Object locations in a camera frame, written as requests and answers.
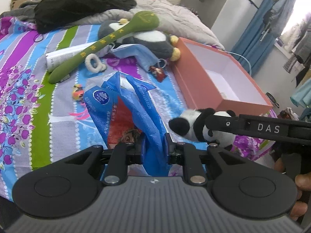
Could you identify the pink cardboard box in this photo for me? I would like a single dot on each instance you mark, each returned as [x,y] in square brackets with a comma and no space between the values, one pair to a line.
[211,78]

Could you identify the grey penguin plush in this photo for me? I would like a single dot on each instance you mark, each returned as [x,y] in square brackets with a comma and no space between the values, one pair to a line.
[161,44]

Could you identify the grey quilt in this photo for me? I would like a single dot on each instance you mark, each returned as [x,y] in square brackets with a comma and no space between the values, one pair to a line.
[174,20]

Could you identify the blue plastic bag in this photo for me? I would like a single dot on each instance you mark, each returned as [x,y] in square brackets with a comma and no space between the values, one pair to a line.
[102,92]

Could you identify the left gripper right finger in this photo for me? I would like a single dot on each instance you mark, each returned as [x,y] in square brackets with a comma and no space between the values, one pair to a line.
[187,156]

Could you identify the white scrunchie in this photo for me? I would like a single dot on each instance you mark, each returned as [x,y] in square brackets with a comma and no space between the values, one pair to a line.
[94,64]

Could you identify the blue face mask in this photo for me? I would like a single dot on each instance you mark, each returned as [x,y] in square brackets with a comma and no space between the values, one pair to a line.
[142,54]

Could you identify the white folded towel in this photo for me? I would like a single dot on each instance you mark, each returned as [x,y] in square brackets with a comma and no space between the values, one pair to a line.
[56,58]

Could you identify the blue curtain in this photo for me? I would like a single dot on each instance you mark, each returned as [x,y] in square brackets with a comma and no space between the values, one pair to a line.
[250,50]

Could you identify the small red candy packet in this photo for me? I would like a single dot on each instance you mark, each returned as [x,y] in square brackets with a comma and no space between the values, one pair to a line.
[158,73]

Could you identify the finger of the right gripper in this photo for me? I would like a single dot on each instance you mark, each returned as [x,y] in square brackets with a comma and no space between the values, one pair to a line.
[279,130]

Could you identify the red foil snack packet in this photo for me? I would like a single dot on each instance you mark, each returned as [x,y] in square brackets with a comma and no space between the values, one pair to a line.
[122,128]

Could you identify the black garment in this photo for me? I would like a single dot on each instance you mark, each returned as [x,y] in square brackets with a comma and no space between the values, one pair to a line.
[53,14]

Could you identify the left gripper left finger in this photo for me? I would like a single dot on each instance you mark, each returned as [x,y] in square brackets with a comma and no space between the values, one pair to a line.
[117,160]

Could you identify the small panda plush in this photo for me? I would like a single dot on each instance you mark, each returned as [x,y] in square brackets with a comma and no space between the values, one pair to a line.
[191,125]

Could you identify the colourful striped bedsheet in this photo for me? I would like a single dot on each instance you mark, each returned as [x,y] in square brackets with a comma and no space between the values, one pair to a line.
[40,122]

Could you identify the green plush massage stick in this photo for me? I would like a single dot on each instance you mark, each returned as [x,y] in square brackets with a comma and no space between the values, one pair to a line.
[141,21]

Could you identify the small orange toy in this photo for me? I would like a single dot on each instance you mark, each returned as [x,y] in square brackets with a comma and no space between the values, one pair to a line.
[78,92]

